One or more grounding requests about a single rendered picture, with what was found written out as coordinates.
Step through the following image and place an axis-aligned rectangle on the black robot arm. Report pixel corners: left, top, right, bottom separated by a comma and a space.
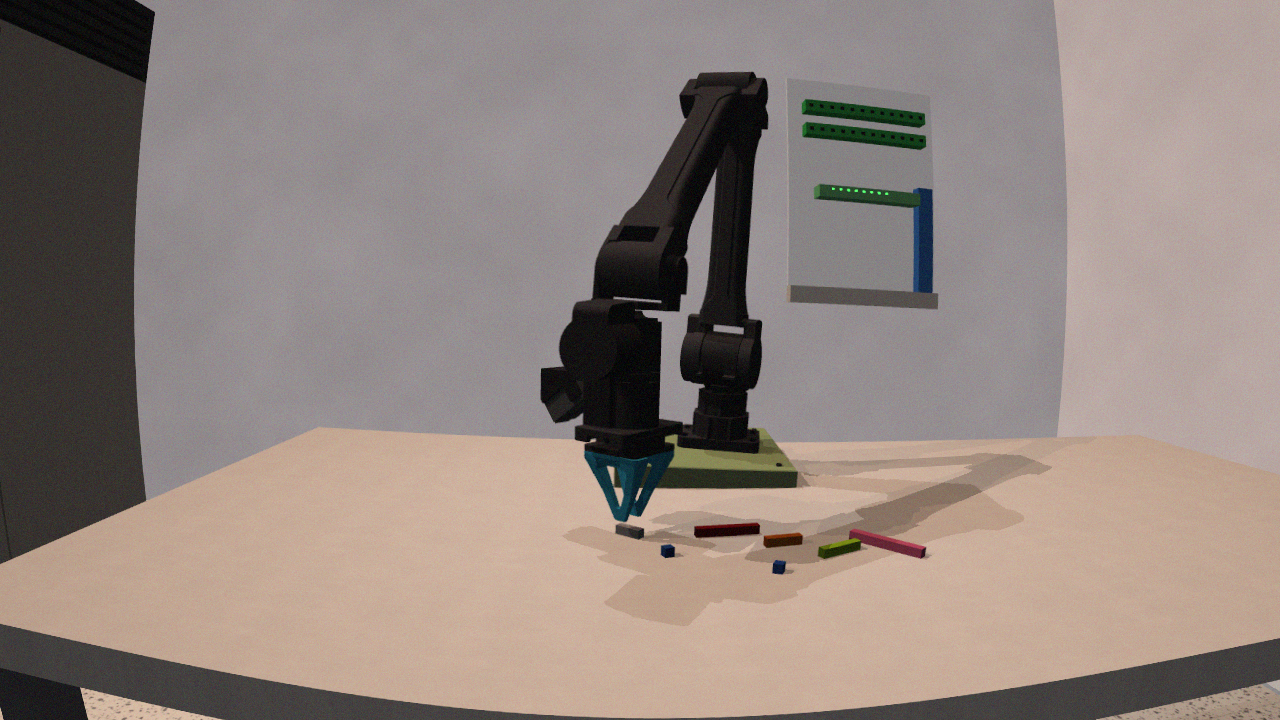
541, 72, 768, 454

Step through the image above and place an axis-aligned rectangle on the orange rod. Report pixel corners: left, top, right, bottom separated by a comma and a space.
763, 533, 803, 548

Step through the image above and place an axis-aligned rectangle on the lime green rod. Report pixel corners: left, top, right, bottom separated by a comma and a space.
818, 538, 861, 559

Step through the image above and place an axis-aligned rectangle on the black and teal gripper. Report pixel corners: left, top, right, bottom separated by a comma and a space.
575, 372, 684, 521

